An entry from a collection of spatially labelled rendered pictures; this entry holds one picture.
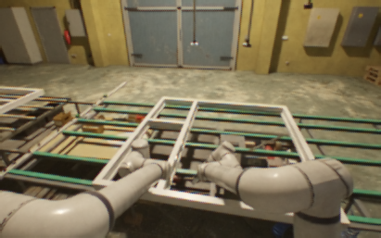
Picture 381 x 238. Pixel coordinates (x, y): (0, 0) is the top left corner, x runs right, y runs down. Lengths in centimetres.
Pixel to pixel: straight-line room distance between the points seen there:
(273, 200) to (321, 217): 15
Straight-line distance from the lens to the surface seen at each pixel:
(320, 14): 764
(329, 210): 65
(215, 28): 728
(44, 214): 47
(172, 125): 194
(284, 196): 55
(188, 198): 123
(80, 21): 882
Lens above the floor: 189
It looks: 29 degrees down
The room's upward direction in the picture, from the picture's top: straight up
